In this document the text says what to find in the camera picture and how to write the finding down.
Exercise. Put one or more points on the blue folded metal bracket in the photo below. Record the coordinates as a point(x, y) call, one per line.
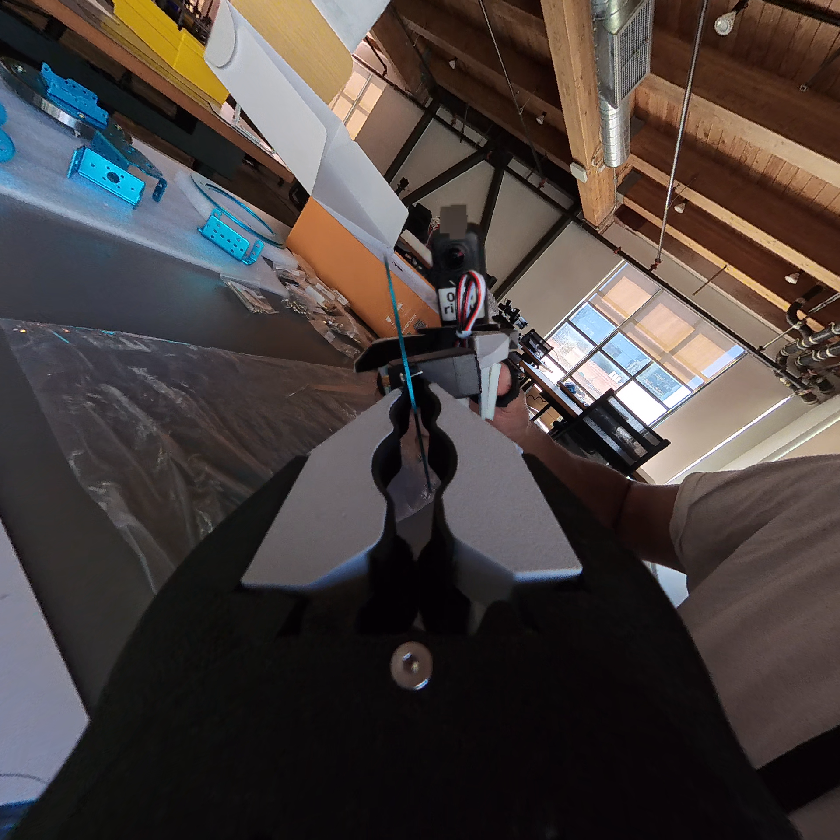
point(69, 92)

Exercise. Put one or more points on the large paned window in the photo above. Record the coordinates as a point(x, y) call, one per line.
point(630, 354)

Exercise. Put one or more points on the orange cardboard box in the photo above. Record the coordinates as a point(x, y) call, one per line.
point(341, 262)

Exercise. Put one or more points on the silver air duct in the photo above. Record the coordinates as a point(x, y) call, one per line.
point(620, 79)

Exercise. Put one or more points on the black pipe bundle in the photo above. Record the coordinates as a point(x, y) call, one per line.
point(807, 348)

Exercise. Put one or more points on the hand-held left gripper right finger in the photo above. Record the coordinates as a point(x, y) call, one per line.
point(505, 525)

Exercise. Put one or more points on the ceiling spot lamp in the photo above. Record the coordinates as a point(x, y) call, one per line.
point(725, 23)

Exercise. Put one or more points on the blue perforated flat bracket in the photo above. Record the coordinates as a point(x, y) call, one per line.
point(226, 233)

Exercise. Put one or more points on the yellow box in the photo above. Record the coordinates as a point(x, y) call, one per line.
point(164, 39)

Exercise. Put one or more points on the round metal turntable bearing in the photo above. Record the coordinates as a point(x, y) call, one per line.
point(26, 79)

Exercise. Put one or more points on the person's right hand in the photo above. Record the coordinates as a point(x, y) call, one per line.
point(515, 420)

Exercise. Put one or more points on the black metal rack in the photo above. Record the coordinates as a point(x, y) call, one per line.
point(610, 433)

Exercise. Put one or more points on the white instruction sheet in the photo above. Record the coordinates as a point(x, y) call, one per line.
point(33, 656)

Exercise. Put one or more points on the pile of small screw bags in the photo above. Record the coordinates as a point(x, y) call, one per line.
point(308, 302)

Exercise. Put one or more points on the large blue U bracket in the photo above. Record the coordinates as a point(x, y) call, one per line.
point(5, 148)

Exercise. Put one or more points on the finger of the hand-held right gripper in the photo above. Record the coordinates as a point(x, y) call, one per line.
point(446, 371)
point(495, 348)

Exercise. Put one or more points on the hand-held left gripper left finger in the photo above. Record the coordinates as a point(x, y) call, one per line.
point(315, 525)

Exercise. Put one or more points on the clear plastic bag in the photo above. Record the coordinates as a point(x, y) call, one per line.
point(164, 426)

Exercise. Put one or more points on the blue legged perforated bracket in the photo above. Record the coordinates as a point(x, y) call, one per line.
point(124, 154)

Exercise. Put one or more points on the person's right forearm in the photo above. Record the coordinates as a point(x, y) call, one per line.
point(590, 485)

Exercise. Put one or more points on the blue round metal plate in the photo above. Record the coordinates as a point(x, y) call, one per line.
point(400, 328)

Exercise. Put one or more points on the thin metal ceiling pipe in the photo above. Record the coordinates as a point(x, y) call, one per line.
point(682, 118)

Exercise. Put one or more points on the white foam sheet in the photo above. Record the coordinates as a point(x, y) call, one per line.
point(177, 197)

